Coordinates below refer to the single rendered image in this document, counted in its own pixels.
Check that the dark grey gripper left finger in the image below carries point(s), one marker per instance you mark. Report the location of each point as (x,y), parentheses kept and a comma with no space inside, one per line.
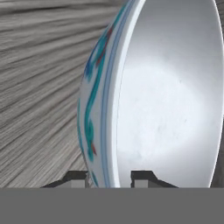
(75,178)

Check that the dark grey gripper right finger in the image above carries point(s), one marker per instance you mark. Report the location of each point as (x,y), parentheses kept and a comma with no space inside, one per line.
(144,178)

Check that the white bowl with teal pattern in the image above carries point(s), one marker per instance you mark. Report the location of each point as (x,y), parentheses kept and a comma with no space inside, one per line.
(163,110)

